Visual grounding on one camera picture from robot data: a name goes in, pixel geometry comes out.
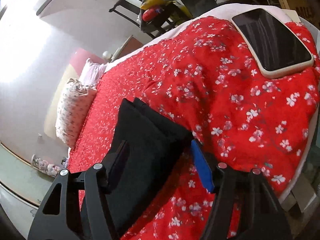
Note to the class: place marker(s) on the dark wooden chair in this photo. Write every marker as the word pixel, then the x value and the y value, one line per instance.
pixel 170 18

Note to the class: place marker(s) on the black pants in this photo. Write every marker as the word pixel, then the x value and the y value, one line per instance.
pixel 145 148

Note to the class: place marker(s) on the cardboard box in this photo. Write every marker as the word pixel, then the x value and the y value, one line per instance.
pixel 303 9

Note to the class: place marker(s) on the yellow bag on chair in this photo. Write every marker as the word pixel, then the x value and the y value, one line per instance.
pixel 147 4

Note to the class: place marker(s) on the red floral bedspread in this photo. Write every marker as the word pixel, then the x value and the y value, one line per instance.
pixel 205 79

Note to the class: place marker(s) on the sliding wardrobe with flowers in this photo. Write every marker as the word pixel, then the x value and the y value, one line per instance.
pixel 22 190

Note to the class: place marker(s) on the white round lamp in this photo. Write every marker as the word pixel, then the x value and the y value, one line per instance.
pixel 107 56

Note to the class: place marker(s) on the smartphone in beige case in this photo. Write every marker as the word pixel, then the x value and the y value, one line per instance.
pixel 276 48

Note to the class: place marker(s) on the floral white pillow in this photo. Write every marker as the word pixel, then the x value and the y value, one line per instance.
pixel 72 109

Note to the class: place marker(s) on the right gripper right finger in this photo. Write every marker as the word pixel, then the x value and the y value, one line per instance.
pixel 261 215

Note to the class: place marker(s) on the bedside table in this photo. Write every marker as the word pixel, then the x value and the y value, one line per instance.
pixel 130 45

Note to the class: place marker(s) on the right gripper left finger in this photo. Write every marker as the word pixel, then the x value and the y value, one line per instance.
pixel 76 207

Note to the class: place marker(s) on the red cushion on chair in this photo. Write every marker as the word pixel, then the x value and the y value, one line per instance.
pixel 149 14

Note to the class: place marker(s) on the pink pillow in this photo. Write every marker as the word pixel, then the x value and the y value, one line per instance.
pixel 91 73

